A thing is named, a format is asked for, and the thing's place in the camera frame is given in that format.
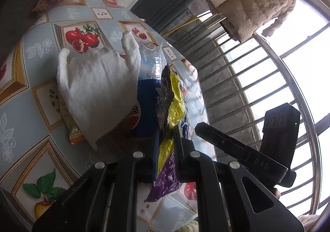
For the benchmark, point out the clear plastic bottle blue label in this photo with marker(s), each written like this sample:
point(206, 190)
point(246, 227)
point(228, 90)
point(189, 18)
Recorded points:
point(148, 103)

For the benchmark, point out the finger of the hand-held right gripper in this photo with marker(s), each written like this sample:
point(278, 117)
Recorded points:
point(221, 141)

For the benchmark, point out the metal window railing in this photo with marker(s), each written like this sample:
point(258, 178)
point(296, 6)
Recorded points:
point(257, 85)

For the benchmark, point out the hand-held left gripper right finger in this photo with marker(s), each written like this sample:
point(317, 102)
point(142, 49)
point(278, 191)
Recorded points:
point(184, 165)

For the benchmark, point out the yellow purple snack wrapper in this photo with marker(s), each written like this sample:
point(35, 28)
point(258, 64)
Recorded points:
point(166, 167)

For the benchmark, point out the person's right hand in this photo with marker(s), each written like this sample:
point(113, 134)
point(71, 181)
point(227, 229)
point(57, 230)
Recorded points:
point(277, 193)

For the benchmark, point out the red plastic bag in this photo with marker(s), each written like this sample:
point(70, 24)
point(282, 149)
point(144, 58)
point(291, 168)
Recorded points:
point(45, 1)

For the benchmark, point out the fruit print tablecloth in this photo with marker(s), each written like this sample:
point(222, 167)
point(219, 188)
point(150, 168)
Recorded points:
point(33, 123)

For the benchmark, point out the orange snack packet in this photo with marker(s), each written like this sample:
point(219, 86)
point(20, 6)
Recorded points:
point(73, 134)

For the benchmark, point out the white wet wipe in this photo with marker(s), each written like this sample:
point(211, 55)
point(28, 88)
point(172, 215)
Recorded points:
point(98, 87)

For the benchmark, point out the dark hanging cloth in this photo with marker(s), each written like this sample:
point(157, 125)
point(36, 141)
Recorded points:
point(229, 29)

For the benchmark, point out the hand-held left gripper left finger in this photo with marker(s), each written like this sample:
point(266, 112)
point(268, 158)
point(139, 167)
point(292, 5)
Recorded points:
point(147, 167)

